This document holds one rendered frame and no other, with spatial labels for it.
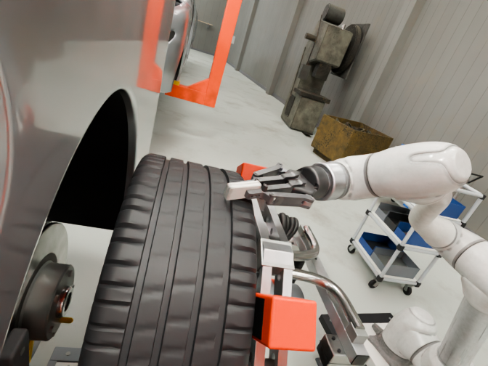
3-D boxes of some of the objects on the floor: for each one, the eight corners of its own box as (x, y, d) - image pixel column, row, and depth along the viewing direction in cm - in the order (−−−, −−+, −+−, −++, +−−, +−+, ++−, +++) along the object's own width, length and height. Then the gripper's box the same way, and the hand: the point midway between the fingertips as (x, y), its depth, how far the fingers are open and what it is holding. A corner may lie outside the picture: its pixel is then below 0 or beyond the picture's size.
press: (331, 142, 681) (388, 17, 571) (287, 132, 640) (340, -5, 530) (306, 123, 793) (350, 16, 683) (268, 114, 752) (308, -2, 642)
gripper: (328, 213, 64) (237, 232, 51) (293, 177, 72) (207, 184, 59) (345, 187, 60) (251, 200, 47) (306, 152, 68) (216, 153, 55)
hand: (242, 189), depth 55 cm, fingers closed
